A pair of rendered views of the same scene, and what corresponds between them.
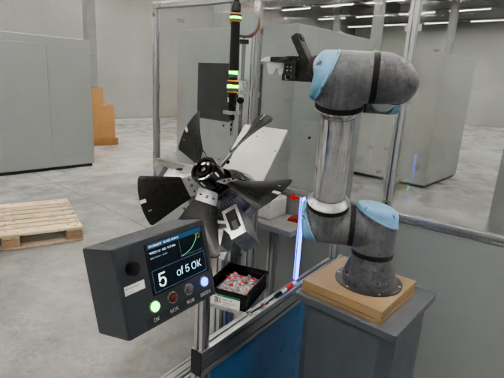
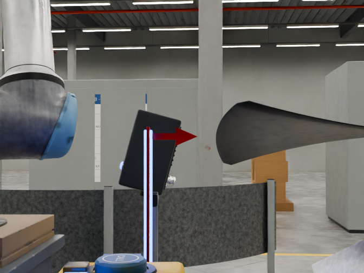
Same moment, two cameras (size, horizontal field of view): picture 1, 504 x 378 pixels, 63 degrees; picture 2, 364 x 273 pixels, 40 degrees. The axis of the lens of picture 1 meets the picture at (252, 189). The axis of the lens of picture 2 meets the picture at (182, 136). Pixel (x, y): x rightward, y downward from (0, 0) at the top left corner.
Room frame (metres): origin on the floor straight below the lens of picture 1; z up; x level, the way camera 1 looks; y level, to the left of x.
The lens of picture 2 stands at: (1.97, -0.54, 1.17)
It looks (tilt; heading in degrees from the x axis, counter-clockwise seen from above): 1 degrees up; 142
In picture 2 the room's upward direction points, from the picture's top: straight up
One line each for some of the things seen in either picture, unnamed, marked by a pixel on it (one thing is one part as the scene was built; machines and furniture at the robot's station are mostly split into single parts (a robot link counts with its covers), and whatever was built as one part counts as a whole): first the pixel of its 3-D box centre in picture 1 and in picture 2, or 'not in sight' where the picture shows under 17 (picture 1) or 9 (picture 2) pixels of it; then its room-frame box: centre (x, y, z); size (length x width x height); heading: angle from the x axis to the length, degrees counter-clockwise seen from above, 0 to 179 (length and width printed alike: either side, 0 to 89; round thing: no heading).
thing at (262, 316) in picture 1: (283, 300); not in sight; (1.35, -0.14, 0.82); 0.90 x 0.04 x 0.08; 144
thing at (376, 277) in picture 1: (370, 265); not in sight; (1.10, -0.35, 1.09); 0.15 x 0.15 x 0.10
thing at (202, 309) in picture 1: (202, 316); (151, 235); (1.00, 0.12, 0.96); 0.03 x 0.03 x 0.20; 54
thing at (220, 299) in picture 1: (236, 286); not in sight; (1.39, 0.04, 0.85); 0.22 x 0.17 x 0.07; 159
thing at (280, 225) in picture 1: (274, 220); not in sight; (2.15, -0.13, 0.85); 0.36 x 0.24 x 0.03; 54
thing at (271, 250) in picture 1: (268, 291); not in sight; (2.15, -0.13, 0.42); 0.04 x 0.04 x 0.83; 54
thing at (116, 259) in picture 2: not in sight; (121, 267); (1.63, -0.34, 1.08); 0.04 x 0.04 x 0.02
